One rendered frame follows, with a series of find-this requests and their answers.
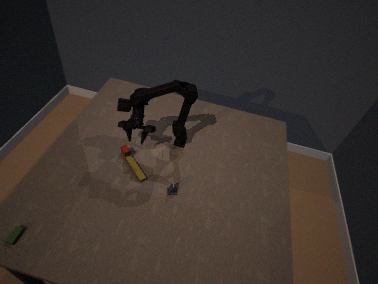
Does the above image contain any dark green flat bar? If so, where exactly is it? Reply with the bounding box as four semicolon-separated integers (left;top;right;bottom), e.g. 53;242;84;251
5;226;24;245

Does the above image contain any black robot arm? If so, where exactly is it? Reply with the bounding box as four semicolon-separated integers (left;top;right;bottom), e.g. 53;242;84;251
117;80;198;148

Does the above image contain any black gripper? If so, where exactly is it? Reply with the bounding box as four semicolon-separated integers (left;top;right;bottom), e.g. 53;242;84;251
118;112;156;144

